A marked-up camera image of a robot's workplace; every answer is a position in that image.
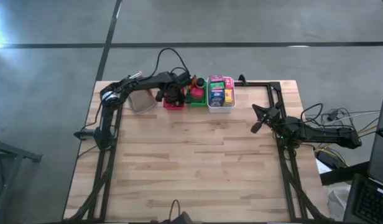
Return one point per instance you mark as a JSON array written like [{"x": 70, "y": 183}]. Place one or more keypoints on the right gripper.
[{"x": 270, "y": 116}]

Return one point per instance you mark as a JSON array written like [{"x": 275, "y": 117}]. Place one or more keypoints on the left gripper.
[{"x": 173, "y": 93}]

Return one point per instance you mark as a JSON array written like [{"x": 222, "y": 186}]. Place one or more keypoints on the yellow Corn Pops cereal box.
[{"x": 229, "y": 97}]

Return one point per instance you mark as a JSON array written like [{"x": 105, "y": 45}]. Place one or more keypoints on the red Froot Loops cereal box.
[{"x": 228, "y": 83}]

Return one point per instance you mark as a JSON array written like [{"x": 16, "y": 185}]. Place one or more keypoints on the blue Frosted Flakes cereal box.
[{"x": 217, "y": 98}]

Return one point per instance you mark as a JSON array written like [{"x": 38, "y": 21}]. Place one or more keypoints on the green Apple Jacks cereal box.
[{"x": 217, "y": 86}]

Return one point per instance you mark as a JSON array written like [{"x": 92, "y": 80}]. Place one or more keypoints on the purple Raisin Bran cereal box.
[{"x": 216, "y": 78}]

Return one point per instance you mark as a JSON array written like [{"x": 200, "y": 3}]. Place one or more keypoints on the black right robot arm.
[{"x": 322, "y": 133}]

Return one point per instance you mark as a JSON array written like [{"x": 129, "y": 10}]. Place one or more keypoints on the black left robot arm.
[{"x": 141, "y": 82}]

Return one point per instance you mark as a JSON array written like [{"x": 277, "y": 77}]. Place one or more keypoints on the red plastic basket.
[{"x": 173, "y": 107}]

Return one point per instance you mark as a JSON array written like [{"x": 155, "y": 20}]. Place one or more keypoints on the green plastic basket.
[{"x": 200, "y": 102}]

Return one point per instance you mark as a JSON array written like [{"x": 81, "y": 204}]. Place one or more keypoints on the white plastic basket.
[{"x": 221, "y": 109}]

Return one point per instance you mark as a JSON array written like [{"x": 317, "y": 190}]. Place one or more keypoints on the black power adapter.
[{"x": 333, "y": 115}]

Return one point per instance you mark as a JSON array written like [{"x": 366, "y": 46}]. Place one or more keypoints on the black power brick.
[{"x": 329, "y": 160}]

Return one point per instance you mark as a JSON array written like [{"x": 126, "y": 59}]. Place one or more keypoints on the black desk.
[{"x": 344, "y": 174}]

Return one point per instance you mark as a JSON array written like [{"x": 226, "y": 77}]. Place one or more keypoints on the white plastic bag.
[{"x": 339, "y": 200}]

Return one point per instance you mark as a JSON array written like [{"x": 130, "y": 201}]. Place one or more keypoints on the dark grey laptop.
[{"x": 381, "y": 149}]

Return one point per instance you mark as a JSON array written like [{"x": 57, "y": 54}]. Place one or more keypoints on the grey metal table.
[{"x": 23, "y": 154}]

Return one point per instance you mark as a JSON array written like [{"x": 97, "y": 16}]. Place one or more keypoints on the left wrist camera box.
[{"x": 183, "y": 79}]

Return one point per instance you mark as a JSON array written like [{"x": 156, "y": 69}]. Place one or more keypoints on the black table frame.
[{"x": 256, "y": 84}]

